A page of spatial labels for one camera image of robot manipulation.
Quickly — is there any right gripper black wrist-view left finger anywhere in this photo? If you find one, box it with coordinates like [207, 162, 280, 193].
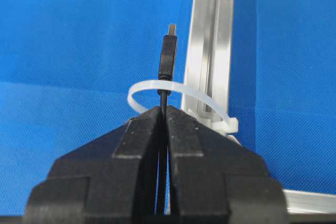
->
[23, 107, 162, 223]

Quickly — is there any blue table mat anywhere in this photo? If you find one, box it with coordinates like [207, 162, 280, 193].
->
[1, 0, 335, 216]

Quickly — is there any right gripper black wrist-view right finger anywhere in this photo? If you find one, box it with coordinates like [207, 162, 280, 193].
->
[166, 106, 289, 223]

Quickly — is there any black usb cable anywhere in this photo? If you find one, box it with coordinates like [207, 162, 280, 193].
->
[154, 23, 179, 216]

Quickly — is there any silver aluminium extrusion frame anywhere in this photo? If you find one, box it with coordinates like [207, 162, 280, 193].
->
[184, 0, 335, 214]

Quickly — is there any white zip tie loop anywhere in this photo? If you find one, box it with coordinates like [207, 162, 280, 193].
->
[127, 80, 239, 133]

